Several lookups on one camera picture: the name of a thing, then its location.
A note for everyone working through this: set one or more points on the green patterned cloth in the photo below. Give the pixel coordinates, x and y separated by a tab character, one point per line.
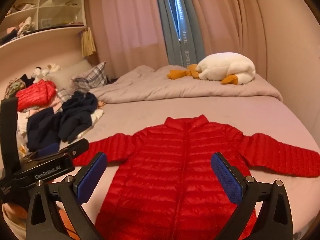
13	87

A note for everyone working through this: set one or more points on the navy clothes heap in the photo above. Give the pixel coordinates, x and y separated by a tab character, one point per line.
75	120

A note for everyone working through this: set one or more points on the blue curtain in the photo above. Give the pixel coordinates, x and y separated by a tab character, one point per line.
192	37

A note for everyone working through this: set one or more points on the folded red down jacket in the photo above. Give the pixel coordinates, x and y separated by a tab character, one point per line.
35	95

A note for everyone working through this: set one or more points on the yellow pleated cloth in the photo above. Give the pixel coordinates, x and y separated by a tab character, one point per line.
88	42

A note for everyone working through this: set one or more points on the beige pillow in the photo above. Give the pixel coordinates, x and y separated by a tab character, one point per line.
72	72

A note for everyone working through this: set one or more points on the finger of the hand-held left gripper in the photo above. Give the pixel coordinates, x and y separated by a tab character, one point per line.
48	148
77	146

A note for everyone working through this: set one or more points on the window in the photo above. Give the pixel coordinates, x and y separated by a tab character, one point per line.
175	7

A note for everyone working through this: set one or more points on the plaid pillow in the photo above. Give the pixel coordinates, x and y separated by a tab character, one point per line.
92	76

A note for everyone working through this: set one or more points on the person's left forearm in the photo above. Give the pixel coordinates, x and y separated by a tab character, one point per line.
13	217

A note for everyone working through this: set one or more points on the white goose plush toy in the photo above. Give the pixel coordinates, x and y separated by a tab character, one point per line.
225	66

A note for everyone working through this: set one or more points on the white cloth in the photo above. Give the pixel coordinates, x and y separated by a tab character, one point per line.
97	116

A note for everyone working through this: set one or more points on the black cloth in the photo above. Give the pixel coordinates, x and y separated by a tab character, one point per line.
27	80

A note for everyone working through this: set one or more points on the white wall shelf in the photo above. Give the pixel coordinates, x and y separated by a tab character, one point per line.
37	10

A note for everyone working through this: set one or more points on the red down jacket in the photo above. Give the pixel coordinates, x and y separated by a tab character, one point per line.
175	155
35	95

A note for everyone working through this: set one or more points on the small white plush toy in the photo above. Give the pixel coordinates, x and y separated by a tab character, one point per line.
53	68

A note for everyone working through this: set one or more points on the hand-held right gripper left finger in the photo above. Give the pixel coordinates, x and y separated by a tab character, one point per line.
91	172

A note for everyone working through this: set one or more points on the grey duvet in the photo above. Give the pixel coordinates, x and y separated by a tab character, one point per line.
150	87

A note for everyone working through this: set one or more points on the pink curtain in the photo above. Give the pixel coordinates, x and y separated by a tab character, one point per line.
125	25
230	17

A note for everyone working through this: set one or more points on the clothes on shelf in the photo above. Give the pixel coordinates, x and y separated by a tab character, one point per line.
25	26

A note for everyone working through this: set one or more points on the bed with pink sheet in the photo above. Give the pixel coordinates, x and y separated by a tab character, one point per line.
150	115

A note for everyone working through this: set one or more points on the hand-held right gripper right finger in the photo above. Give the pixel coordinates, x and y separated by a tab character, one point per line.
225	177

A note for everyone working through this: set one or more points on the white dog plush toy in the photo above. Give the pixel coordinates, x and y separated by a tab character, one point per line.
40	74

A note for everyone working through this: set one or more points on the peach cloth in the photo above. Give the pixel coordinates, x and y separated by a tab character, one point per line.
100	104

